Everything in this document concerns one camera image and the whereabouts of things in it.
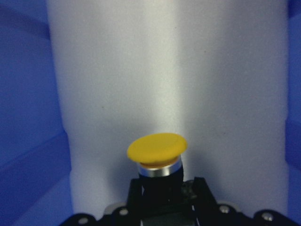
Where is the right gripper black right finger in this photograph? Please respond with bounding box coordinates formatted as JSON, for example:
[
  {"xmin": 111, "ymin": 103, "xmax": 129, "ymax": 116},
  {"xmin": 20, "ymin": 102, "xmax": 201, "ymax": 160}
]
[{"xmin": 185, "ymin": 177, "xmax": 217, "ymax": 212}]

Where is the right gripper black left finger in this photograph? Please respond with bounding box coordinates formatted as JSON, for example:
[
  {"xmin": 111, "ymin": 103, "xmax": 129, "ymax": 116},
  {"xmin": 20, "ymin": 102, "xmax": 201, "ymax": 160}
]
[{"xmin": 127, "ymin": 179, "xmax": 150, "ymax": 212}]

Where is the yellow push button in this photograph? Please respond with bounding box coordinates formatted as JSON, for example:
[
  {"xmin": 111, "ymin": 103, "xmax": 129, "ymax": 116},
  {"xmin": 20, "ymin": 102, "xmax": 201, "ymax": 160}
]
[{"xmin": 127, "ymin": 133, "xmax": 188, "ymax": 205}]

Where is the blue bin, right side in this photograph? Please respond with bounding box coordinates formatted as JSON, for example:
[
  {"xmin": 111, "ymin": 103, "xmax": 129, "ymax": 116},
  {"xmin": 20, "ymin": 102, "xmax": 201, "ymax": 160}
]
[{"xmin": 0, "ymin": 0, "xmax": 301, "ymax": 226}]

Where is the white foam pad, right bin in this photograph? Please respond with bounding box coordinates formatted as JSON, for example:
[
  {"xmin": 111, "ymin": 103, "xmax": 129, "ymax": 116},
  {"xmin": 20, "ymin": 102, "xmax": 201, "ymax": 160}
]
[{"xmin": 47, "ymin": 0, "xmax": 289, "ymax": 217}]

